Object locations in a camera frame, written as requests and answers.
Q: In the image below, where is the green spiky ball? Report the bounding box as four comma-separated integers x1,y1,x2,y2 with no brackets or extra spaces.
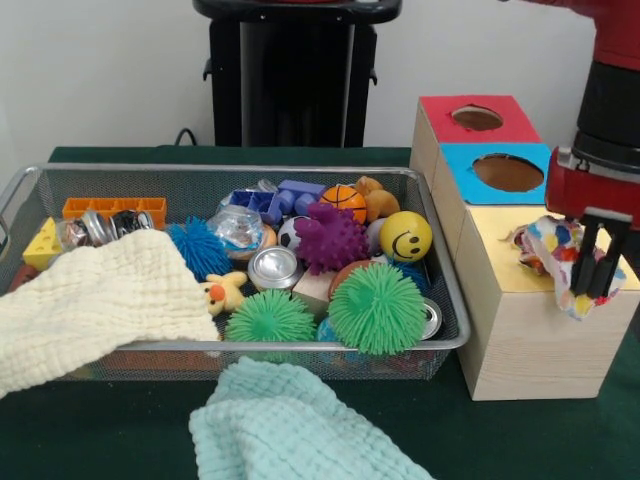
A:
225,290,317,347
327,263,428,357

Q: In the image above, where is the silver drink can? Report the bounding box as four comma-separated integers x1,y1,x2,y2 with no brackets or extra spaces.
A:
419,300,442,341

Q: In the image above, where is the purple spiky ball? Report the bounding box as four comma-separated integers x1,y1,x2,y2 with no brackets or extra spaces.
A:
294,203,371,276

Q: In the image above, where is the wooden box with three holes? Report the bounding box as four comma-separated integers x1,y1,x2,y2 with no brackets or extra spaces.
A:
410,95,640,402

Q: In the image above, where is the yellow cheese wedge toy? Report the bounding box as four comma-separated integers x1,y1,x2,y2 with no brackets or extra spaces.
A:
23,217,62,271

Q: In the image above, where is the blue spiky ball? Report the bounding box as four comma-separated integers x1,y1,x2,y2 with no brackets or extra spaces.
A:
166,218,232,282

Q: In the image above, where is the orange plastic tray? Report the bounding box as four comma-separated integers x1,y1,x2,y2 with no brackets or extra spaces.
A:
62,197,168,227

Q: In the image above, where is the yellow smiley face ball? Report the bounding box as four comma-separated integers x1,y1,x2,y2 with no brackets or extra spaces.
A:
379,211,433,264

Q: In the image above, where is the multicolour patchwork print cloth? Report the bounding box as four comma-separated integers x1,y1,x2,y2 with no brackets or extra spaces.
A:
510,215,629,322

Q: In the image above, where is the yellow duck plush toy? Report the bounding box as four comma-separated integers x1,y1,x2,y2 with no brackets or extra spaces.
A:
204,272,249,315

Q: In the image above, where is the cream knitted cloth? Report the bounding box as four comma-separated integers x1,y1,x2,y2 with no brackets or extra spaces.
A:
0,228,221,399

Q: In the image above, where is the brown toy football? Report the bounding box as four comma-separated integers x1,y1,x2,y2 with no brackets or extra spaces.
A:
329,260,368,297

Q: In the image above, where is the mint green knitted cloth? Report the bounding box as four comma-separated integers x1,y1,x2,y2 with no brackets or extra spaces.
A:
190,358,431,480

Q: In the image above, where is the shallow wire mesh bin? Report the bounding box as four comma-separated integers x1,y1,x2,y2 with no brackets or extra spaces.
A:
0,163,473,383

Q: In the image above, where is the orange toy basketball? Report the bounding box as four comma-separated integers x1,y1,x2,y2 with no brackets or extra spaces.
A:
319,185,368,226

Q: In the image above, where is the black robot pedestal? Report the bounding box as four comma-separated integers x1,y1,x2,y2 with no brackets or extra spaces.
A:
193,0,403,149

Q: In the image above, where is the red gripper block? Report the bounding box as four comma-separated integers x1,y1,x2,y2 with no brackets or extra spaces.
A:
545,145,640,301

